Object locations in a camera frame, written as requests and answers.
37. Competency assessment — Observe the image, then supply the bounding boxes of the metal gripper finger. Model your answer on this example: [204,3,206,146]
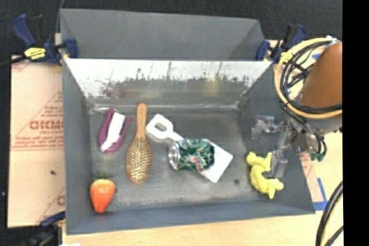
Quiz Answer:
[250,115,285,141]
[270,150,289,179]

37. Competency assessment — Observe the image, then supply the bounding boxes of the yellow toy animal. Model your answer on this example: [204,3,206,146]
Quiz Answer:
[245,151,285,200]

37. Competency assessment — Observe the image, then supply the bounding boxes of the white plastic scraper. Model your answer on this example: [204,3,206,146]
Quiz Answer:
[145,113,234,184]

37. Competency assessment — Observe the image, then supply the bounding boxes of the crushed green drink can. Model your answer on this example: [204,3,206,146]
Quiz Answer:
[168,138,216,172]

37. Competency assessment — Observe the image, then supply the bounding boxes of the grey metal bin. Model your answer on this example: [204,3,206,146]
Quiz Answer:
[57,8,317,236]

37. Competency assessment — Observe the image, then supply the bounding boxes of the wooden hairbrush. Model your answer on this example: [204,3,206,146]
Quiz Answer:
[125,103,153,184]

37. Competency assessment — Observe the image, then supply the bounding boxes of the purple and white stapler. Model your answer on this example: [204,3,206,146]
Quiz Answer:
[97,108,132,154]

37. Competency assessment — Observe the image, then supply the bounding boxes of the orange toy strawberry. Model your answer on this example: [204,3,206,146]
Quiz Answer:
[89,172,117,214]

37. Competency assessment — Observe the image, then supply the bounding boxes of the brown cardboard board red print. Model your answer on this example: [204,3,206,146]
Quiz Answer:
[7,54,67,229]

